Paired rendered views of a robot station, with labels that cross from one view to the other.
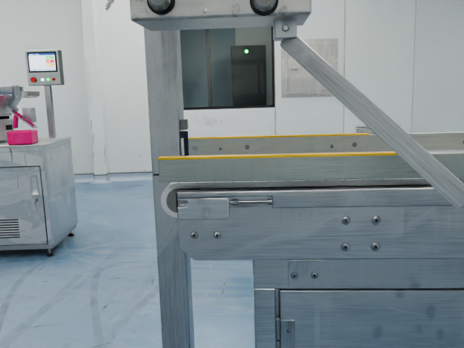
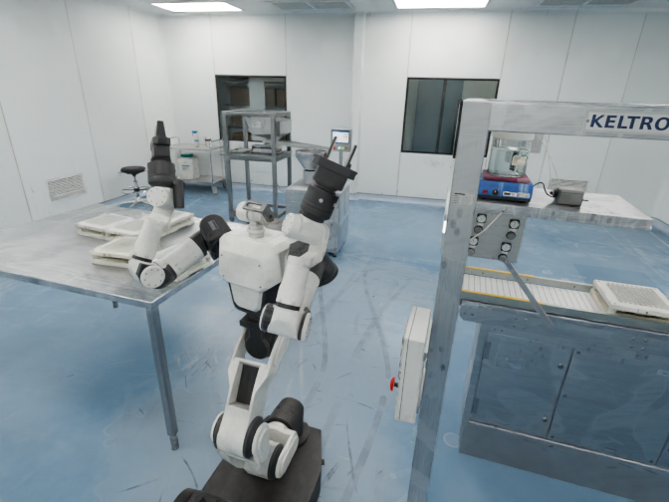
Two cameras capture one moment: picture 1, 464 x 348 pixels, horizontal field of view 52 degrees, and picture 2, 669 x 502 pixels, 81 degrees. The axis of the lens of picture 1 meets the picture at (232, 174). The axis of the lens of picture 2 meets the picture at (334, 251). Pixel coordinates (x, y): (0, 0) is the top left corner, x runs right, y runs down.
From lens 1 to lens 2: 1.23 m
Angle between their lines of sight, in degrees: 18
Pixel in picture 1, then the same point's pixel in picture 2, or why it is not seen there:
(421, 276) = (539, 338)
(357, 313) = (514, 344)
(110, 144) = (360, 172)
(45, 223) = (334, 238)
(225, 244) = (474, 318)
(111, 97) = (365, 138)
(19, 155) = not seen: hidden behind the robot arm
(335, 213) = (513, 316)
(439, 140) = (563, 284)
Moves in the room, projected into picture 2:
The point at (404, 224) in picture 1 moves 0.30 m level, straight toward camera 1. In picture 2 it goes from (536, 323) to (521, 359)
